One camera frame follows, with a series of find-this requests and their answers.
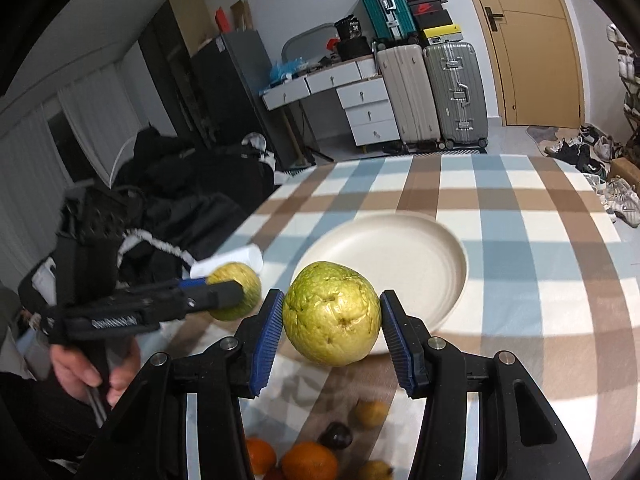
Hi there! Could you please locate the green-yellow guava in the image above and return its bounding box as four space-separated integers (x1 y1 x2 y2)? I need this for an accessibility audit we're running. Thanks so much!
206 263 262 322

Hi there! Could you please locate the yellow-green guava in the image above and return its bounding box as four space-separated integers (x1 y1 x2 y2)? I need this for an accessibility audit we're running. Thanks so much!
282 261 382 367

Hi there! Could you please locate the brown round longan fruit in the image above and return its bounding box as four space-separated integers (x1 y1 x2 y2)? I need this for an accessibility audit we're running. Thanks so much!
352 399 390 429

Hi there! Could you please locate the dark purple plum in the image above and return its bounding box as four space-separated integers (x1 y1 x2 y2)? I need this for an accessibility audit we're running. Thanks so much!
318 422 354 451

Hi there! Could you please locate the orange tangerine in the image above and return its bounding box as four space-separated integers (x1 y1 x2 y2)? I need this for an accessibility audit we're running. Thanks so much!
280 441 338 480
245 437 278 476

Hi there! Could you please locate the person's left hand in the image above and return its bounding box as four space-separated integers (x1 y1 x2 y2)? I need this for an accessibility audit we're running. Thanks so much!
50 339 141 406

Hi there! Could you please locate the white rolled towel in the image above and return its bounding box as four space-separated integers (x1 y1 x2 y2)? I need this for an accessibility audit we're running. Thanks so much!
190 244 264 280

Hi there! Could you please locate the cream round plate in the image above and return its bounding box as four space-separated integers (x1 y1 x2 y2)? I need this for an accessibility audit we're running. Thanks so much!
293 211 469 333

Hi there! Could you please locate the pile of dark clothes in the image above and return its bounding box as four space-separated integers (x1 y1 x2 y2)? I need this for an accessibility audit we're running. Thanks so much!
29 127 281 291

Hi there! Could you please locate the plaid tablecloth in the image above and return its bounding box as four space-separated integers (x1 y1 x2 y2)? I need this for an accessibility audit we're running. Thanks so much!
134 153 640 480

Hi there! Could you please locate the black refrigerator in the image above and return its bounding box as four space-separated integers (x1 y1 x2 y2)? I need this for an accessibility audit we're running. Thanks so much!
191 30 298 170

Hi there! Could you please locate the white drawer desk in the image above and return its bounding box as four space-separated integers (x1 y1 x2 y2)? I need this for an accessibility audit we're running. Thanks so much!
262 55 400 148

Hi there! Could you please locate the grey aluminium suitcase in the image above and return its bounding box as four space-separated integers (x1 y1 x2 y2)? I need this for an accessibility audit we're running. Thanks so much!
423 41 488 148

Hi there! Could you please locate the beige upright suitcase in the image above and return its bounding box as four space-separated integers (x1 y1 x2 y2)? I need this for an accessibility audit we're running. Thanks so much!
376 44 440 144

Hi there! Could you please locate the cardboard box on floor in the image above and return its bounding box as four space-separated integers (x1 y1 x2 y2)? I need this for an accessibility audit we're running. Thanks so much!
608 157 640 193

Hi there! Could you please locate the stack of shoe boxes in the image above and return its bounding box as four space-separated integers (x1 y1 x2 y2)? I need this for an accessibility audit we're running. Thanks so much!
406 0 463 46

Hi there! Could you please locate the wooden door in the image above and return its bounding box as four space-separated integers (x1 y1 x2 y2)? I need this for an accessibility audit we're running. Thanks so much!
473 0 584 128

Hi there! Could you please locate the teal hard suitcase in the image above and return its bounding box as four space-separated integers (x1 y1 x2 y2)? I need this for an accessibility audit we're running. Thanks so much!
361 0 416 41

